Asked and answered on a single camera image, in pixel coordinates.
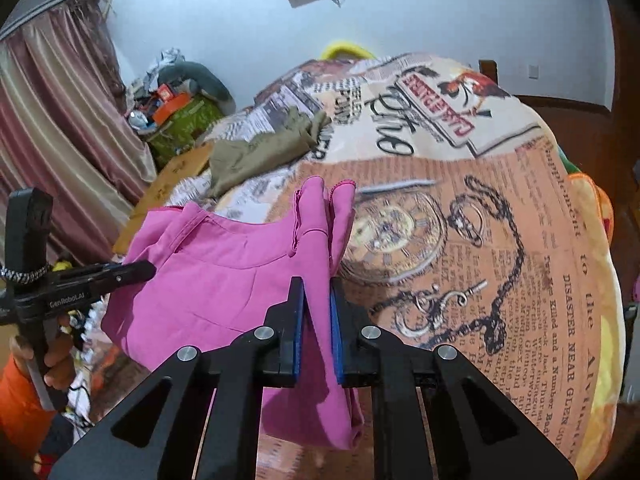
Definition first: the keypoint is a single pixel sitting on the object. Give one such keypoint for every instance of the person's left hand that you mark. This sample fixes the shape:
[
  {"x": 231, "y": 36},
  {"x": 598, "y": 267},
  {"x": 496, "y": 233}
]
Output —
[{"x": 57, "y": 355}]

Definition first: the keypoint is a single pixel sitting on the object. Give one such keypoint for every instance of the white wall socket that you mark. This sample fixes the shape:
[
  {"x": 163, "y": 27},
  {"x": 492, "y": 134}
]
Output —
[{"x": 533, "y": 71}]

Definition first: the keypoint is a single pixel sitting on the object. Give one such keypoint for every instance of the brown wooden door frame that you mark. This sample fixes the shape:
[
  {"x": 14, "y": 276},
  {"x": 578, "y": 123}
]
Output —
[{"x": 625, "y": 85}]

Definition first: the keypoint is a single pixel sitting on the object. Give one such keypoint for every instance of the orange yellow printed bedsheet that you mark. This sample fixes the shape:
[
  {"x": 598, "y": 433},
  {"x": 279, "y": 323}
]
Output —
[{"x": 597, "y": 200}]

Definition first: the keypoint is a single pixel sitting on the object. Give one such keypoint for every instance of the green patterned box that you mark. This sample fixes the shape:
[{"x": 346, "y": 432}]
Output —
[{"x": 185, "y": 127}]

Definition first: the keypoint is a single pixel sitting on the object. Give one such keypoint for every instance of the white crumpled plastic bag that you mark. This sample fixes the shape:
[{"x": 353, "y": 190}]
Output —
[{"x": 160, "y": 65}]

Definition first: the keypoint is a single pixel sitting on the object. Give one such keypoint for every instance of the yellow plastic basket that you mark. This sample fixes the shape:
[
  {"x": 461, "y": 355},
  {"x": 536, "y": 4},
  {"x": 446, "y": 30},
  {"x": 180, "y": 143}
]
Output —
[{"x": 345, "y": 50}]

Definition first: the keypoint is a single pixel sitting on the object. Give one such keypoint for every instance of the cartoon printed dark cloth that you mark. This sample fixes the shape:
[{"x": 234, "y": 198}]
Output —
[{"x": 85, "y": 325}]

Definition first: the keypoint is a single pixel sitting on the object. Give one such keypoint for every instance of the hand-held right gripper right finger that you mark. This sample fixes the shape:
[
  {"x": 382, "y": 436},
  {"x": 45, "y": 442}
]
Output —
[{"x": 336, "y": 330}]

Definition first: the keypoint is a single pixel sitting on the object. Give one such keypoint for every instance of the newspaper printed blanket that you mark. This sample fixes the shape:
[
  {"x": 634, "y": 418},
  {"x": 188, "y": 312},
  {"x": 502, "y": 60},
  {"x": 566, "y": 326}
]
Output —
[{"x": 450, "y": 200}]

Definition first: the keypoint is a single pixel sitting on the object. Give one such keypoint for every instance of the wooden bed post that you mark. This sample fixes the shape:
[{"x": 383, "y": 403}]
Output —
[{"x": 488, "y": 71}]

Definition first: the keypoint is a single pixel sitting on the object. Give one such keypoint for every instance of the grey plush toy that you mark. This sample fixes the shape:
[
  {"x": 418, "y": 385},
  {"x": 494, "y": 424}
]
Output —
[{"x": 200, "y": 75}]

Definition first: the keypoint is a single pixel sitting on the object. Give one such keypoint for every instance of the striped brown curtain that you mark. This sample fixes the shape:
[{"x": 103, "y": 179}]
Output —
[{"x": 60, "y": 135}]

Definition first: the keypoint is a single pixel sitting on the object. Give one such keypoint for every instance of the long orange box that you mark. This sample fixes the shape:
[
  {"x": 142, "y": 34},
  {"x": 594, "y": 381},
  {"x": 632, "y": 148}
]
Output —
[{"x": 172, "y": 106}]

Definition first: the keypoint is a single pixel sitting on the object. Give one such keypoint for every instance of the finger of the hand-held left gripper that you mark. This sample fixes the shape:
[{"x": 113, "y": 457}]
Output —
[{"x": 125, "y": 272}]

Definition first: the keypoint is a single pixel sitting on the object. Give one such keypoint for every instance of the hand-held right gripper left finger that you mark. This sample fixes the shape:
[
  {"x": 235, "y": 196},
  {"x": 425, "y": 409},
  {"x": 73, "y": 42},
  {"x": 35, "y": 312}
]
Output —
[{"x": 298, "y": 330}]

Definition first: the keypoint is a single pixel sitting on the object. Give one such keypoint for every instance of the blue white small toy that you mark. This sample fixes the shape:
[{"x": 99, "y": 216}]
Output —
[{"x": 138, "y": 120}]

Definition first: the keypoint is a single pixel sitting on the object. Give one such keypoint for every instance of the olive green pants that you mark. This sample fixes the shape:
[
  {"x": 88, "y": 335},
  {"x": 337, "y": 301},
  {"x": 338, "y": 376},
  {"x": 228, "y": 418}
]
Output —
[{"x": 250, "y": 160}]

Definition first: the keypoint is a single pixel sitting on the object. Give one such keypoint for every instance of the small red box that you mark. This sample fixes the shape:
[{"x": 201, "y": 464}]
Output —
[{"x": 165, "y": 93}]

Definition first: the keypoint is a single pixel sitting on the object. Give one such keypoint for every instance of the pink pants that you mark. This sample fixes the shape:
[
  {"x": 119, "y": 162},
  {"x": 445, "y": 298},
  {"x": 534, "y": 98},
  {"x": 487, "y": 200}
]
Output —
[{"x": 215, "y": 285}]

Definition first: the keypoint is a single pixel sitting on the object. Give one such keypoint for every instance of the person's left forearm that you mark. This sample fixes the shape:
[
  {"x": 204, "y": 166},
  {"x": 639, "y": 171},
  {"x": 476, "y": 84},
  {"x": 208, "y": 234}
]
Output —
[{"x": 17, "y": 405}]

